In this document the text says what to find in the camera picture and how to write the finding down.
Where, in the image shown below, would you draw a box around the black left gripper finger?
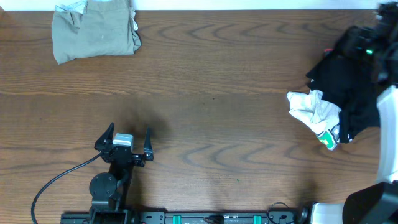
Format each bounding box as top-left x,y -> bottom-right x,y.
94,123 -> 114,152
144,128 -> 154,161

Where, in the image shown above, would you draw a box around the black polo shirt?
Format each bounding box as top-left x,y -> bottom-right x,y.
306,52 -> 380,144

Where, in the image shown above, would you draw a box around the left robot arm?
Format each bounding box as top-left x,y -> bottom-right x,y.
88,123 -> 154,224

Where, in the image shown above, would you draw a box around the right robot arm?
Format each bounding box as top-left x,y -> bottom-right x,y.
302,1 -> 397,224

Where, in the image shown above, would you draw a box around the white printed t-shirt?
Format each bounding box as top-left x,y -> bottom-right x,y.
287,90 -> 341,151

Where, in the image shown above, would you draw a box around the folded khaki pants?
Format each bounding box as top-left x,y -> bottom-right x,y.
52,0 -> 141,64

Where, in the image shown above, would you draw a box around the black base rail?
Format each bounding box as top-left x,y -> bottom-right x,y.
60,211 -> 296,224

